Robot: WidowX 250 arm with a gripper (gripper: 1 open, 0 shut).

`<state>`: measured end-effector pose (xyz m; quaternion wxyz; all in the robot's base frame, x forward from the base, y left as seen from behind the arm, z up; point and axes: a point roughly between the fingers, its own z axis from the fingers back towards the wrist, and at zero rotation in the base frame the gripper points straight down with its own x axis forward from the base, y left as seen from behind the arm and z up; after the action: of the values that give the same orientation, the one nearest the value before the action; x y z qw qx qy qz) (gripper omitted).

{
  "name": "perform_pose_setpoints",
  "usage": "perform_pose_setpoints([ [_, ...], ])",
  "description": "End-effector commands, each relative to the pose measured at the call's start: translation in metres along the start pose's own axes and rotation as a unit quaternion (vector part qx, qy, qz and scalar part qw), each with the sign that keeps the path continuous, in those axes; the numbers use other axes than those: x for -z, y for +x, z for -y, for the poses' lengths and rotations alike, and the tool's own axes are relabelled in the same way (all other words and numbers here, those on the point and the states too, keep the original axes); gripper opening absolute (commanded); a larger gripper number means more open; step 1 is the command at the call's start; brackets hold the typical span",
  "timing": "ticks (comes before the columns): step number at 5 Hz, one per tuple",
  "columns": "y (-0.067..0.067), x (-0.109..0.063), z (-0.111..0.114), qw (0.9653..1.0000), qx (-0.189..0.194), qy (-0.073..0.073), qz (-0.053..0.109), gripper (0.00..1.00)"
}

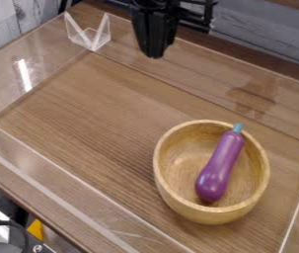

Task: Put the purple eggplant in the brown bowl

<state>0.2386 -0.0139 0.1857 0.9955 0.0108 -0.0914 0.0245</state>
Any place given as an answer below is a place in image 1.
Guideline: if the purple toy eggplant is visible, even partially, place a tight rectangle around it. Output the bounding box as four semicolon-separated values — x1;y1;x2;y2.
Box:
196;124;245;203

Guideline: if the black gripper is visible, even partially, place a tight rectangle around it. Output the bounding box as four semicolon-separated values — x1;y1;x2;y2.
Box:
130;0;220;58

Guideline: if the brown wooden bowl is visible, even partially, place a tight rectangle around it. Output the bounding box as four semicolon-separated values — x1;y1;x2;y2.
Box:
153;120;270;224

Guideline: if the clear acrylic tray wall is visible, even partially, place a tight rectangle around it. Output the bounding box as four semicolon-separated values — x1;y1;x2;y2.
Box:
0;11;299;253

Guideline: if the black metal base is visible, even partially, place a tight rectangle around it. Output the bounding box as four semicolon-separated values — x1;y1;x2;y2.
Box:
0;197;58;253

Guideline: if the yellow tag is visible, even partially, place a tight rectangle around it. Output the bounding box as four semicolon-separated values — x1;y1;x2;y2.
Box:
29;219;45;240

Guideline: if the clear acrylic corner bracket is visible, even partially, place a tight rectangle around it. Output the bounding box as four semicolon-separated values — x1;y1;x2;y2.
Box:
63;13;111;51

